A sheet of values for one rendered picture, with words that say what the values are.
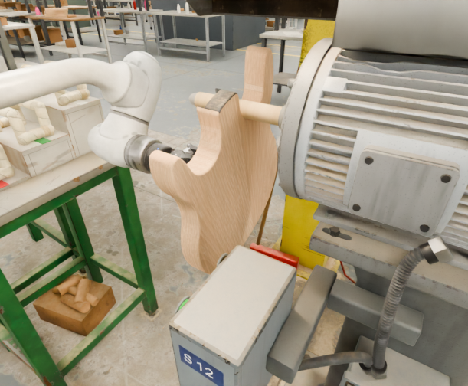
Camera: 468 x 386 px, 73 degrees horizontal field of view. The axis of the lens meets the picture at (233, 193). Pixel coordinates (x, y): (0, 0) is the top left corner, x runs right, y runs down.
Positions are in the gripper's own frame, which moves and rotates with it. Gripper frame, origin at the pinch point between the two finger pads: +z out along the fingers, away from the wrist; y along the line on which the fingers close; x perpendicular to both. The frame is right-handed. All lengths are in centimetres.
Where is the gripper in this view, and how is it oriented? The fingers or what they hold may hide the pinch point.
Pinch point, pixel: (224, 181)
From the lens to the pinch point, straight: 69.7
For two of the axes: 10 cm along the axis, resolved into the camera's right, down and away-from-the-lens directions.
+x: -1.4, -6.5, -7.4
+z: 8.5, 3.0, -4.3
